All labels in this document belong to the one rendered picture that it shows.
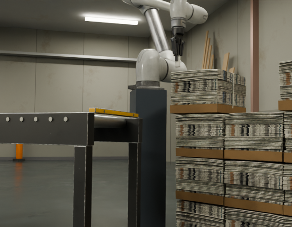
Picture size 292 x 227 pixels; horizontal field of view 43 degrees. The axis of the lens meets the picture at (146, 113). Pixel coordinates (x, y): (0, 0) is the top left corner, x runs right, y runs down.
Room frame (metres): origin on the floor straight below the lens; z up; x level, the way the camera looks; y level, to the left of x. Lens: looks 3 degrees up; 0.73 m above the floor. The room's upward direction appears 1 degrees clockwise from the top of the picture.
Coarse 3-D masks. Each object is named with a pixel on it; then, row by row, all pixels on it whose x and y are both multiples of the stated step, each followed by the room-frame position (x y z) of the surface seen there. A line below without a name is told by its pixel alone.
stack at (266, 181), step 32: (192, 128) 1.96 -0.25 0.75; (224, 128) 1.86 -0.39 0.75; (256, 128) 1.74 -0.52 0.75; (288, 128) 1.72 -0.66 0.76; (192, 160) 1.95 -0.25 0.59; (224, 160) 1.87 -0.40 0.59; (256, 160) 1.75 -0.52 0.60; (192, 192) 1.96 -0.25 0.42; (224, 192) 1.86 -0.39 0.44; (256, 192) 1.74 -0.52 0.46; (288, 192) 1.64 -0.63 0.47; (192, 224) 1.96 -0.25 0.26; (224, 224) 1.86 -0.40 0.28; (256, 224) 1.74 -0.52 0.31; (288, 224) 1.64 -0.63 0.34
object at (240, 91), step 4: (236, 76) 2.05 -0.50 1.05; (240, 76) 2.10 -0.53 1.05; (236, 80) 2.06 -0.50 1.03; (240, 80) 2.10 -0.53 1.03; (244, 80) 2.15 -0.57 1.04; (232, 84) 2.05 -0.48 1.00; (236, 84) 2.06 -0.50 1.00; (240, 84) 2.10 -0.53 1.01; (244, 84) 2.15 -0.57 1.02; (236, 88) 2.06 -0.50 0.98; (240, 88) 2.10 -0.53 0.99; (244, 88) 2.15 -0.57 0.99; (236, 92) 2.06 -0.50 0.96; (240, 92) 2.10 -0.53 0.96; (244, 92) 2.15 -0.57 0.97; (236, 96) 2.07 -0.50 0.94; (240, 96) 2.11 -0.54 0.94; (244, 96) 2.16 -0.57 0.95; (236, 100) 2.08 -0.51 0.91; (240, 100) 2.11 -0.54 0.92; (244, 100) 2.16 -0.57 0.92; (236, 104) 2.07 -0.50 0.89; (240, 104) 2.11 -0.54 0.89; (244, 104) 2.16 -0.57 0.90
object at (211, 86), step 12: (180, 72) 2.00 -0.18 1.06; (192, 72) 1.95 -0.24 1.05; (204, 72) 1.91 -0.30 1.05; (216, 72) 1.87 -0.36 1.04; (228, 72) 1.97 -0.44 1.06; (180, 84) 2.00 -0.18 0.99; (192, 84) 1.96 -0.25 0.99; (204, 84) 1.92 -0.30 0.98; (216, 84) 1.88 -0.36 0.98; (228, 84) 1.98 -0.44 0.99; (180, 96) 2.01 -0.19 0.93; (192, 96) 1.96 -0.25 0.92; (204, 96) 1.92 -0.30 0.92; (216, 96) 1.88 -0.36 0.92; (228, 96) 1.98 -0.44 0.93
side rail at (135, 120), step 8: (128, 120) 1.81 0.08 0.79; (136, 120) 1.80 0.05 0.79; (96, 128) 1.87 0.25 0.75; (104, 128) 1.86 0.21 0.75; (112, 128) 1.84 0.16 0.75; (120, 128) 1.82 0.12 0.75; (128, 128) 1.81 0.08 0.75; (136, 128) 1.80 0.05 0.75; (96, 136) 1.87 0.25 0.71; (104, 136) 1.86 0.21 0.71; (112, 136) 1.84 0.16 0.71; (120, 136) 1.82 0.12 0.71; (128, 136) 1.81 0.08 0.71; (136, 136) 1.80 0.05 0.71
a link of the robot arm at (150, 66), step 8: (144, 56) 2.35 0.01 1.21; (152, 56) 2.35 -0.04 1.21; (136, 64) 2.40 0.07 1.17; (144, 64) 2.34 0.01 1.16; (152, 64) 2.34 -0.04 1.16; (160, 64) 2.38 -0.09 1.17; (136, 72) 2.39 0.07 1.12; (144, 72) 2.34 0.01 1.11; (152, 72) 2.34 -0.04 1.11; (160, 72) 2.38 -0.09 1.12; (136, 80) 2.41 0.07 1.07; (144, 80) 2.35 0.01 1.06; (152, 80) 2.35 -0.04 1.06; (160, 80) 2.45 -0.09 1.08
